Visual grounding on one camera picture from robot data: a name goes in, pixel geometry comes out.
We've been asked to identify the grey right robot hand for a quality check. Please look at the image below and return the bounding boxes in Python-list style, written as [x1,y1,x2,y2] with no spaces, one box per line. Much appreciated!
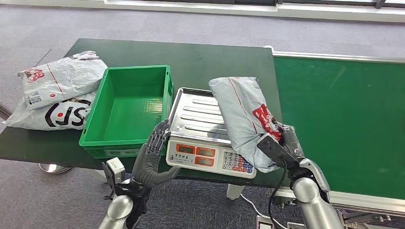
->
[273,121,306,162]

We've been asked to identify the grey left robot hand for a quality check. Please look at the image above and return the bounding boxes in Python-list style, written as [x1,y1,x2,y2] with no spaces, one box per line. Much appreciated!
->
[132,119,181,188]

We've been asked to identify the grey parcel with red logo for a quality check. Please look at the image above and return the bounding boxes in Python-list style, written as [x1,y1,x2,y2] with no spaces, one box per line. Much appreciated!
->
[208,76,286,174]

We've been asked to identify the white parcel with SF print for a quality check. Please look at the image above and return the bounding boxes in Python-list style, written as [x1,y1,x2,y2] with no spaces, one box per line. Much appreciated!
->
[2,91,97,132]

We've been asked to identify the grey parcel with QR label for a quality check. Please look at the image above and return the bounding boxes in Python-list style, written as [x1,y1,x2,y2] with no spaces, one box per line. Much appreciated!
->
[17,50,108,112]

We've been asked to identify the slanted white table leg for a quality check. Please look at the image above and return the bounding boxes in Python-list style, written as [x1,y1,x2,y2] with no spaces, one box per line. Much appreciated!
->
[85,169,112,184]

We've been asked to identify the white electronic scale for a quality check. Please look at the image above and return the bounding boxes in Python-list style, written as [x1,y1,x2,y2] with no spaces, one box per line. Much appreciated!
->
[165,87,258,180]

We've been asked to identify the green plastic crate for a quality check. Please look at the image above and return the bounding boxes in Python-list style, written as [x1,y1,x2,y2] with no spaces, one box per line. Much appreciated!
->
[78,64,174,160]

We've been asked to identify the chrome round table foot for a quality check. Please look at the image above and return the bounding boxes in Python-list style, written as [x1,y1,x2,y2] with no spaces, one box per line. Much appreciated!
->
[38,163,72,176]

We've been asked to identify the dark green table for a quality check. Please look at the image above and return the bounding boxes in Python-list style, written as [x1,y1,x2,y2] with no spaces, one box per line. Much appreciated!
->
[0,38,291,190]

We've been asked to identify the white window sill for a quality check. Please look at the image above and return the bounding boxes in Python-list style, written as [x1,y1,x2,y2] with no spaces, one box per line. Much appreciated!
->
[0,0,405,23]

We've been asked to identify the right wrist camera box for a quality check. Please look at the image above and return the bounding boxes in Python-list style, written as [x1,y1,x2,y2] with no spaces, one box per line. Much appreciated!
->
[256,135,298,169]

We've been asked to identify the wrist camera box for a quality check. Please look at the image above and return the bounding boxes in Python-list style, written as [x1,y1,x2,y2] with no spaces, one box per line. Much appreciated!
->
[256,135,298,169]
[102,157,126,197]

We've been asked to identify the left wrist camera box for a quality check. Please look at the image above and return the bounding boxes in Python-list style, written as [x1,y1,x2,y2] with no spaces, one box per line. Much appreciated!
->
[102,157,126,197]

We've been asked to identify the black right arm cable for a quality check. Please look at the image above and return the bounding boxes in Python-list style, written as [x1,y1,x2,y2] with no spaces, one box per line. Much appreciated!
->
[267,160,288,229]

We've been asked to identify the white power cable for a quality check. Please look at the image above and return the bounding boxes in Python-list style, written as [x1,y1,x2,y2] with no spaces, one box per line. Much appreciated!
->
[239,193,288,229]

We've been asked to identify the silver conveyor frame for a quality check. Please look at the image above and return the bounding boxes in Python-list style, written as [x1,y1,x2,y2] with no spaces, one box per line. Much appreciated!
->
[263,45,405,229]

